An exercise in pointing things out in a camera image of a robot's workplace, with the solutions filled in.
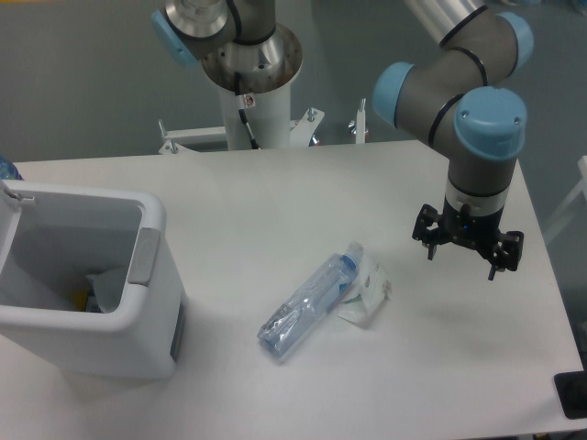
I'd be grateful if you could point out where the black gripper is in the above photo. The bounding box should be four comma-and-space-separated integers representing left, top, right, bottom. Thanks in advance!
412, 203, 525, 281

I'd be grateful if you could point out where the white wrapper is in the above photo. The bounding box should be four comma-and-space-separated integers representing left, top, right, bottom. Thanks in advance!
337, 252, 392, 328

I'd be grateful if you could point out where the crushed clear plastic bottle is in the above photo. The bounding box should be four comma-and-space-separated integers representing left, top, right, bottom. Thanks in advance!
257, 242, 363, 358

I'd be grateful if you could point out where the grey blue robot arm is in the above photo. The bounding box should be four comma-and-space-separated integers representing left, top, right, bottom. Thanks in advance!
151, 1, 534, 272

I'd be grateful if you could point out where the trash inside can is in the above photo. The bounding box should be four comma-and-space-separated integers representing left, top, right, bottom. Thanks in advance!
71, 267, 127, 314

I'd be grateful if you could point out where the white trash can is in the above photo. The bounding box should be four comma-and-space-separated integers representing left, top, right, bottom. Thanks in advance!
1, 180, 187, 380

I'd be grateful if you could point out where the black device at table edge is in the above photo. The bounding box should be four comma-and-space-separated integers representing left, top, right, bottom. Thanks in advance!
554, 370, 586, 420

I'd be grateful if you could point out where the blue patterned object at left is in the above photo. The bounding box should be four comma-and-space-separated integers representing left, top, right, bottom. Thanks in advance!
0, 156, 24, 181

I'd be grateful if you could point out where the white frame at right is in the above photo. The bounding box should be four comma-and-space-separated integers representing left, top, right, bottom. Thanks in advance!
543, 156, 586, 246

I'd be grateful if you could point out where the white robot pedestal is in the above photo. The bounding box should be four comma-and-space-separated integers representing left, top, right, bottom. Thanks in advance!
157, 23, 372, 155

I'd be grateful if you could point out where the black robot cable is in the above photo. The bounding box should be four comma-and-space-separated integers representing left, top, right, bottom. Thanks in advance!
232, 71, 261, 151

